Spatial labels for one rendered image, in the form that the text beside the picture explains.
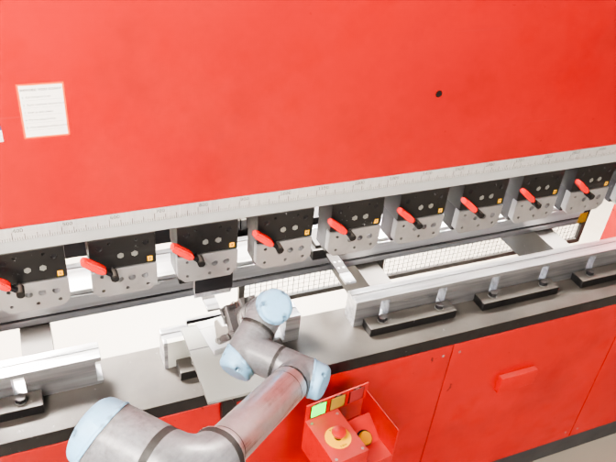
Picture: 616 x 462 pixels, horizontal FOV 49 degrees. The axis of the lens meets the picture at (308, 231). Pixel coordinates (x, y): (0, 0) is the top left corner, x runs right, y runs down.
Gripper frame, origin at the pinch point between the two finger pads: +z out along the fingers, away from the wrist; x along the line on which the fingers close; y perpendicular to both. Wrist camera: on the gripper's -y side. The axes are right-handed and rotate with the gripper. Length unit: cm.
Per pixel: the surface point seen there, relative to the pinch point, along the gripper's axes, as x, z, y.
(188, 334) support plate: 7.1, 10.9, 5.2
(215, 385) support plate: 7.5, -1.5, -9.6
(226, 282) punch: -4.3, 2.8, 14.6
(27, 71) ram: 37, -43, 55
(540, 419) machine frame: -124, 47, -60
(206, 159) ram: 3.0, -28.5, 37.8
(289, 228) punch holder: -18.5, -13.4, 21.6
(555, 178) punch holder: -101, -23, 17
